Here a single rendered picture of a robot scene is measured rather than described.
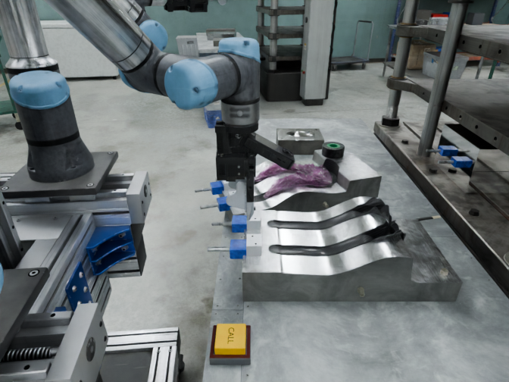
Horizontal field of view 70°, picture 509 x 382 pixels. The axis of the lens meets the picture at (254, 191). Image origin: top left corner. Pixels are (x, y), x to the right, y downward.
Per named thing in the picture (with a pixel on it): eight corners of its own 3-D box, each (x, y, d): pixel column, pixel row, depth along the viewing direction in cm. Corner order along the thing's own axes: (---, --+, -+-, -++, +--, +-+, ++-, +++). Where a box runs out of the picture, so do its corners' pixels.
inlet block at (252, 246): (207, 264, 87) (205, 246, 85) (209, 251, 92) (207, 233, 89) (261, 264, 87) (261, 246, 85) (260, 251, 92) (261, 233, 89)
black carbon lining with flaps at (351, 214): (268, 261, 87) (269, 229, 83) (266, 223, 101) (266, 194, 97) (413, 261, 87) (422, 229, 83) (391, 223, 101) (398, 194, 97)
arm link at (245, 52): (205, 39, 64) (235, 35, 70) (209, 101, 69) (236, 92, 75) (241, 43, 60) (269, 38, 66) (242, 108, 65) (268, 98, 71)
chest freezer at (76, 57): (125, 71, 723) (117, 19, 677) (118, 79, 656) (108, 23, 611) (43, 73, 703) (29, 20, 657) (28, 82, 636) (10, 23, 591)
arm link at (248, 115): (259, 95, 74) (260, 106, 67) (259, 117, 76) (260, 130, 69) (222, 95, 74) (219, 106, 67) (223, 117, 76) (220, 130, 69)
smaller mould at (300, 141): (277, 154, 160) (278, 139, 157) (276, 142, 174) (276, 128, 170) (323, 154, 160) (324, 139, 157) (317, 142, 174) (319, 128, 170)
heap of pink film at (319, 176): (266, 201, 114) (266, 180, 110) (250, 177, 128) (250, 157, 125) (341, 189, 120) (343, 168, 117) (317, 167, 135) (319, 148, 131)
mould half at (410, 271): (242, 301, 85) (242, 256, 79) (245, 236, 108) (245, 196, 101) (455, 302, 85) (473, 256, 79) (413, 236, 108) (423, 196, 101)
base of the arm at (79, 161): (17, 183, 86) (4, 145, 81) (44, 158, 99) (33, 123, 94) (84, 181, 87) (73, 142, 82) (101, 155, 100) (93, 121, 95)
